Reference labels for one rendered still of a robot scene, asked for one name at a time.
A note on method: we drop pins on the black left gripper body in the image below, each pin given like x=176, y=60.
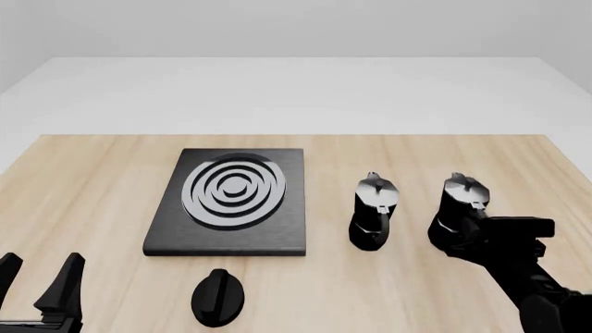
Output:
x=41, y=326

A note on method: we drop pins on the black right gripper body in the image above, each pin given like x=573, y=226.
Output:
x=504, y=253

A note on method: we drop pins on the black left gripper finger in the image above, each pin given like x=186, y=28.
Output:
x=65, y=295
x=10, y=274

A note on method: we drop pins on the black and silver moka pot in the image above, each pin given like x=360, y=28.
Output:
x=455, y=204
x=370, y=208

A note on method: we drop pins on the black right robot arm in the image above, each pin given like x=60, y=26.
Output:
x=541, y=298

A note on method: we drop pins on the flat black stove plate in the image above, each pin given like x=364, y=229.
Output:
x=171, y=232

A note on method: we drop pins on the round black stove knob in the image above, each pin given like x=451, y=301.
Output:
x=217, y=298

